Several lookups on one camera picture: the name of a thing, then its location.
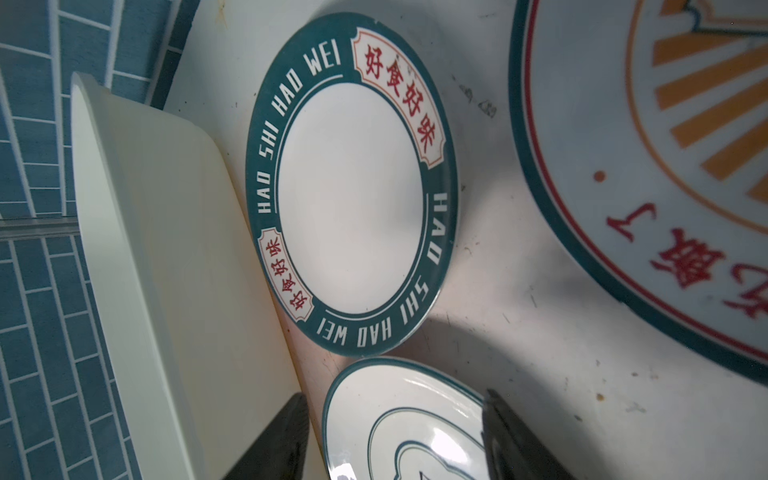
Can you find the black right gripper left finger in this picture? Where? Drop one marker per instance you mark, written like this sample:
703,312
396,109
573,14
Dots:
279,452

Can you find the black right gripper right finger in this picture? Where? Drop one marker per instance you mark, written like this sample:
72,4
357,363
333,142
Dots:
512,451

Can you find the white plate green flower outline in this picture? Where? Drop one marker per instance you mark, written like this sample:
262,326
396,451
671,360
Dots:
390,418

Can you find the green rim plate back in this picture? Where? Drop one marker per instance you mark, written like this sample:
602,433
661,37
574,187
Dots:
351,184

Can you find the white plastic bin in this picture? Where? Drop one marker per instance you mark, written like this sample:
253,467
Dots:
201,362

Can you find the orange sunburst plate back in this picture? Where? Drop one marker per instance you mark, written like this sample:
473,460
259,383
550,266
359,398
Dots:
641,129

